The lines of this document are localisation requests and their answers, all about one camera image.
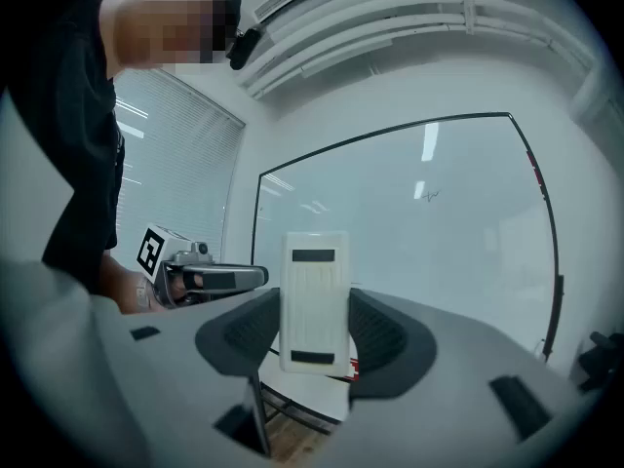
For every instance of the person's left forearm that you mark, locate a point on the person's left forearm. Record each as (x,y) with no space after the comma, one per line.
(122,285)

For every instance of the person's left hand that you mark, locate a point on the person's left hand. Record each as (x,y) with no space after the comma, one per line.
(184,285)

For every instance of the black office chair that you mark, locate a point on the black office chair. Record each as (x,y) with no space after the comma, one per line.
(597,359)

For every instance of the black head-mounted camera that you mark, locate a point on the black head-mounted camera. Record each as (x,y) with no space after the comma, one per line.
(244,47)

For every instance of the black framed whiteboard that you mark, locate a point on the black framed whiteboard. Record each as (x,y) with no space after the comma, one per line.
(439,261)

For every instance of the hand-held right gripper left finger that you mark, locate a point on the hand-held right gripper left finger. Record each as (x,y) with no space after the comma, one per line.
(234,339)

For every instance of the white ceiling pipe bundle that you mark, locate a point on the white ceiling pipe bundle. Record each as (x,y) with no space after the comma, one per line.
(390,22)

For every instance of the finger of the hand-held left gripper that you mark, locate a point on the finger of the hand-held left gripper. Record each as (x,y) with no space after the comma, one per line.
(234,277)

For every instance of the person's head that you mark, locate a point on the person's head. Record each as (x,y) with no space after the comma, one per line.
(156,27)

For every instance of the person's black shirt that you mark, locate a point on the person's black shirt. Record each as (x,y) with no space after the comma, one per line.
(58,115)

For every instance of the white window blinds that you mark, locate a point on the white window blinds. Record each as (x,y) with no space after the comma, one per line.
(185,164)

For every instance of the beige rectangular block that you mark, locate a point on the beige rectangular block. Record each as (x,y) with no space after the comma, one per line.
(314,305)

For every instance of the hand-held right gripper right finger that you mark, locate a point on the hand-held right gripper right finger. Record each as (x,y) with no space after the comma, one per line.
(390,344)

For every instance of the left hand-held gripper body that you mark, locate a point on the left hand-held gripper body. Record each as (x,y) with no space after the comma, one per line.
(163,256)

